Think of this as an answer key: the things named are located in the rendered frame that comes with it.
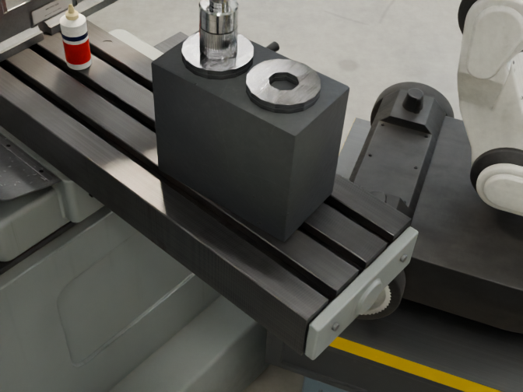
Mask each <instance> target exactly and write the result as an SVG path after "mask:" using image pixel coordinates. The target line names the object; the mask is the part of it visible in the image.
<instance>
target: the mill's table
mask: <svg viewBox="0 0 523 392"><path fill-rule="evenodd" d="M86 25H87V30H88V36H89V42H90V53H91V59H92V63H91V65H90V66H89V67H88V68H85V69H83V70H74V69H71V68H70V67H68V66H67V63H66V59H65V50H64V45H63V40H62V35H61V31H59V32H57V33H55V34H53V35H51V34H49V33H47V32H44V33H43V34H44V40H42V41H40V42H38V43H36V44H34V45H32V46H31V47H28V48H27V49H25V50H23V51H20V52H19V53H17V54H15V55H13V56H12V57H10V58H7V59H5V60H4V61H1V62H0V125H1V126H2V127H3V128H4V129H5V130H6V131H8V132H9V133H11V134H12V135H14V136H15V137H16V138H18V139H19V140H20V141H21V142H22V143H24V144H25V145H26V146H28V147H29V148H30V149H32V150H33V151H34V152H35V153H37V154H38V155H39V156H41V157H42V158H43V159H45V160H46V161H48V162H49V163H50V164H51V165H52V166H54V167H55V168H56V169H58V170H59V171H61V172H62V173H63V174H64V175H66V176H67V177H68V178H69V179H71V180H72V181H74V182H75V183H76V184H78V185H79V186H80V187H81V188H82V189H84V190H85V191H87V192H88V193H89V194H91V195H92V196H93V197H95V199H97V200H98V201H100V202H101V203H102V204H103V205H105V206H106V207H108V208H109V209H110V210H111V211H112V212H114V213H115V214H116V215H118V216H119V217H121V218H122V219H123V220H125V221H126V222H127V223H128V224H129V225H131V226H132V227H134V228H135V229H137V230H138V231H139V232H140V233H141V234H142V235H144V236H145V237H147V238H148V239H149V240H151V241H152V242H153V243H155V244H156V245H157V246H158V247H160V248H161V249H162V250H164V251H165V252H166V253H168V254H169V255H170V256H171V257H173V258H174V259H175V260H176V261H178V262H179V263H181V264H182V265H184V266H185V267H186V268H187V269H188V270H189V271H191V272H192V273H194V274H195V275H197V276H198V277H199V278H200V279H201V280H202V281H204V282H205V283H207V284H208V285H210V286H211V287H212V288H213V289H215V290H216V291H217V292H218V293H220V294H221V295H222V296H224V297H225V298H226V299H228V300H229V301H231V303H233V304H234V305H235V306H237V307H238V308H239V309H241V310H242V311H244V312H245V313H246V314H247V315H248V316H249V317H251V318H252V319H254V320H255V321H257V322H258V323H259V324H260V325H261V326H263V327H264V328H265V329H267V330H268V331H270V332H271V333H272V334H274V335H275V336H276V337H277V338H278V339H280V340H281V341H283V342H284V343H285V344H286V345H288V346H289V347H291V348H292V349H293V350H294V351H295V352H297V353H298V354H299V355H302V354H305V355H306V356H307V357H309V358H310V359H312V360H315V359H316V358H317V357H318V356H319V355H320V354H321V353H322V352H323V351H324V350H325V349H326V348H327V347H328V346H329V345H330V344H331V343H332V342H333V341H334V340H335V339H336V338H337V337H338V336H339V335H340V334H341V333H342V332H343V331H344V330H345V329H346V328H347V327H348V326H349V325H350V324H351V323H352V322H353V321H354V320H355V319H356V318H357V317H358V316H359V315H360V314H364V313H365V312H367V311H368V310H369V309H370V308H371V306H372V305H373V304H374V302H375V301H376V299H377V297H378V296H379V294H380V292H381V291H382V290H383V289H384V288H385V287H386V286H387V285H388V284H389V283H390V282H391V281H392V280H393V279H394V278H395V277H396V276H397V275H398V274H399V273H400V272H401V271H402V270H403V269H404V268H405V267H406V266H407V265H408V264H409V262H410V260H411V256H412V252H413V249H414V246H415V243H416V239H417V236H418V231H417V230H415V229H414V228H412V227H410V224H411V221H412V219H411V218H410V217H408V216H407V215H404V214H403V213H401V212H400V211H398V210H397V209H395V208H393V207H391V206H390V205H388V204H387V203H385V202H383V201H382V200H380V199H379V198H377V197H375V196H373V195H372V194H370V193H369V192H367V191H365V190H364V189H363V188H361V187H359V186H357V185H356V184H354V183H353V182H351V181H349V180H347V179H346V178H345V177H343V176H341V175H339V174H338V173H335V182H334V187H333V192H332V193H331V194H330V195H329V196H328V197H327V198H326V199H325V201H324V202H323V203H322V204H321V205H320V206H319V207H318V208H317V209H316V210H315V211H314V212H313V213H312V214H311V215H310V216H309V217H308V218H307V219H306V220H305V221H304V222H303V224H302V225H301V226H300V227H299V228H298V229H297V230H296V231H295V232H294V233H293V234H292V235H291V236H290V237H289V238H288V239H287V240H286V241H285V242H283V241H281V240H279V239H277V238H275V237H274V236H272V235H270V234H269V233H267V232H265V231H264V230H262V229H260V228H258V227H257V226H255V225H253V224H251V223H250V222H248V221H246V220H245V219H242V218H241V217H240V216H238V215H236V214H234V213H232V212H231V211H229V210H227V209H226V208H224V207H223V206H221V205H218V204H217V203H215V202H214V201H212V200H210V199H208V198H207V197H205V196H204V195H202V194H199V193H198V192H197V191H195V190H193V189H191V188H190V187H188V186H186V185H185V184H183V183H181V182H180V181H178V180H176V179H174V178H173V177H171V176H169V175H167V174H166V173H164V172H162V171H161V170H159V168H158V157H157V145H156V123H155V111H154V100H153V78H152V66H151V64H152V61H153V60H152V59H151V58H149V57H147V56H145V55H144V54H142V53H141V52H139V51H137V50H136V49H134V48H133V47H131V46H129V45H128V44H126V43H125V42H123V41H121V40H119V39H118V38H116V37H115V36H113V35H111V34H110V33H108V32H107V31H105V30H103V29H101V28H100V27H98V26H97V25H95V24H94V23H91V22H90V21H89V20H87V19H86Z"/></svg>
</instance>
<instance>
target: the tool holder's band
mask: <svg viewBox="0 0 523 392"><path fill-rule="evenodd" d="M198 8H199V13H200V15H201V16H203V17H204V18H206V19H208V20H212V21H217V22H222V21H227V20H230V19H233V18H234V17H235V16H237V14H238V9H239V5H238V2H237V0H229V4H228V5H227V6H226V7H224V8H220V9H218V8H214V7H212V6H211V5H210V4H209V0H200V2H199V4H198Z"/></svg>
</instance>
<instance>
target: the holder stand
mask: <svg viewBox="0 0 523 392"><path fill-rule="evenodd" d="M151 66H152V78H153V100H154V111H155V123H156V145H157V157H158V168H159V170H161V171H162V172H164V173H166V174H167V175H169V176H171V177H173V178H174V179H176V180H178V181H180V182H181V183H183V184H185V185H186V186H188V187H190V188H191V189H193V190H195V191H197V192H198V193H199V194H202V195H204V196H205V197H207V198H208V199H210V200H212V201H214V202H215V203H217V204H218V205H221V206H223V207H224V208H226V209H227V210H229V211H231V212H232V213H234V214H236V215H238V216H240V217H241V218H242V219H245V220H246V221H248V222H250V223H251V224H253V225H255V226H257V227H258V228H260V229H262V230H264V231H265V232H267V233H269V234H270V235H272V236H274V237H275V238H277V239H279V240H281V241H283V242H285V241H286V240H287V239H288V238H289V237H290V236H291V235H292V234H293V233H294V232H295V231H296V230H297V229H298V228H299V227H300V226H301V225H302V224H303V222H304V221H305V220H306V219H307V218H308V217H309V216H310V215H311V214H312V213H313V212H314V211H315V210H316V209H317V208H318V207H319V206H320V205H321V204H322V203H323V202H324V201H325V199H326V198H327V197H328V196H329V195H330V194H331V193H332V192H333V187H334V182H335V173H336V168H337V163H338V158H339V150H340V145H341V140H342V130H343V125H344V120H345V115H346V107H347V102H348V97H349V87H348V86H347V85H345V84H343V83H341V82H339V81H336V80H334V79H332V78H330V77H328V76H326V75H323V74H321V73H320V72H317V71H315V70H314V69H312V68H310V67H309V66H307V65H305V64H304V63H301V62H298V61H294V60H292V59H290V58H287V57H285V56H283V55H281V54H279V53H277V52H274V51H272V50H270V49H268V48H267V47H263V46H262V45H260V44H257V43H255V42H254V41H251V40H249V39H247V38H246V37H244V36H243V35H241V34H240V33H239V34H238V35H237V53H236V54H235V55H234V56H233V57H232V58H229V59H226V60H222V61H216V60H212V59H208V58H206V57H204V56H203V55H202V54H201V53H200V50H199V30H198V31H196V32H195V33H193V34H192V35H191V36H189V37H188V38H186V39H185V40H183V41H181V42H180V43H179V44H177V45H176V46H174V47H172V48H171V49H170V50H168V51H167V52H166V53H164V54H162V55H161V56H159V57H158V58H157V59H155V60H154V61H152V64H151Z"/></svg>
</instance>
